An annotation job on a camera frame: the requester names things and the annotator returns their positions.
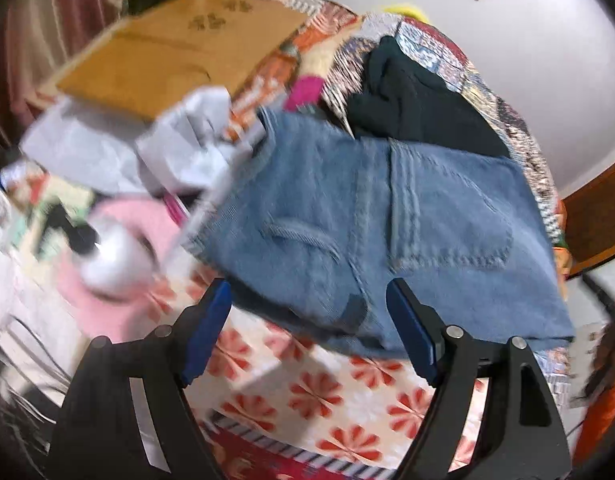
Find yellow object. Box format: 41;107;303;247
382;2;432;25

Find floral patterned bedsheet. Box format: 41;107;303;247
152;260;488;480

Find silver round bottle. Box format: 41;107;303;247
80;217;156;301

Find black garment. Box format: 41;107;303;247
345;36;511;160

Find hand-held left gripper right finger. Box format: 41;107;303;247
387;278;574;480

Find brown cardboard box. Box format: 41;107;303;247
55;0;308;122

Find blue denim pants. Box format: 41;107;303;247
180;108;575;358

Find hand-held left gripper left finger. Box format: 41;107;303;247
46;278;233;480

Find magenta cloth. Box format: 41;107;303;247
284;74;324;112

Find white cloth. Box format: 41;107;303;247
20;86;253;198

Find patchwork printed blanket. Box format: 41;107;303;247
222;0;571;281

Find striped pink curtain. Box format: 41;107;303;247
0;0;133;151

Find wooden furniture panel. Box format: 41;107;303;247
557;152;615;278

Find pink cloth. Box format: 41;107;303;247
55;197;188;343

